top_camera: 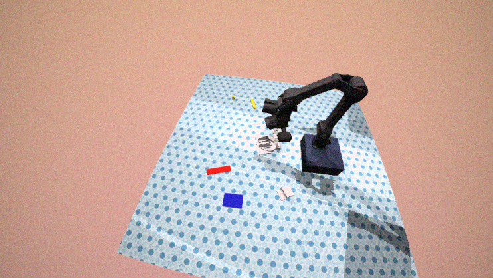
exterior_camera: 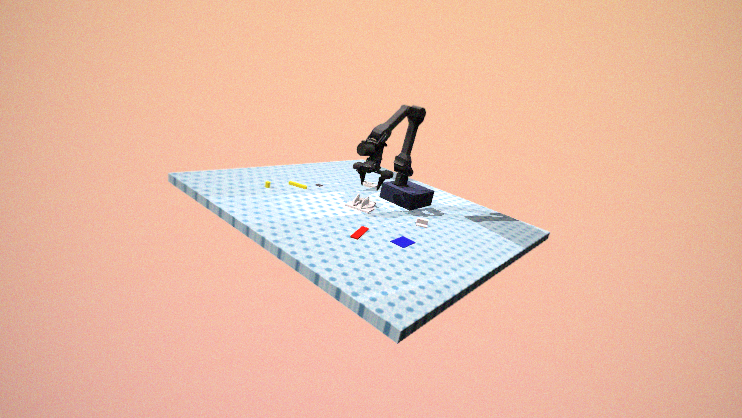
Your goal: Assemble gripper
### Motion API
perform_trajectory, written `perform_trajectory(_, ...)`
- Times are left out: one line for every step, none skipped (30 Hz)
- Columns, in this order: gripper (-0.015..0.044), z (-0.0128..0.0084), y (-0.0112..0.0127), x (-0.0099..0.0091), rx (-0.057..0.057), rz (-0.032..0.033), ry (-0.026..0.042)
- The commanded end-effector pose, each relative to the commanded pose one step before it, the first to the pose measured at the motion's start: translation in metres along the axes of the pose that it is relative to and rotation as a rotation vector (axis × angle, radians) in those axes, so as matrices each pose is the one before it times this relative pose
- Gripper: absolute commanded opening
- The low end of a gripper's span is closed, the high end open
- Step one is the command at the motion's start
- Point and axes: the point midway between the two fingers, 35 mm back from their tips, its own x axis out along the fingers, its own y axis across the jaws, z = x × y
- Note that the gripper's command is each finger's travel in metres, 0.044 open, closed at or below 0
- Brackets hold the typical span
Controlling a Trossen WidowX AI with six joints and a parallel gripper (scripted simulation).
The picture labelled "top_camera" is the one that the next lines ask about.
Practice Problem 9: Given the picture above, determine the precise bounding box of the red flat bar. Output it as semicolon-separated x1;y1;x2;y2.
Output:
207;166;231;175

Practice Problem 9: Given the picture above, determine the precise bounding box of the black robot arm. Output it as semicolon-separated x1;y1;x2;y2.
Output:
262;73;368;150

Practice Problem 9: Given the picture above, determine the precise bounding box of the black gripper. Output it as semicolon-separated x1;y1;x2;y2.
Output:
277;110;292;142

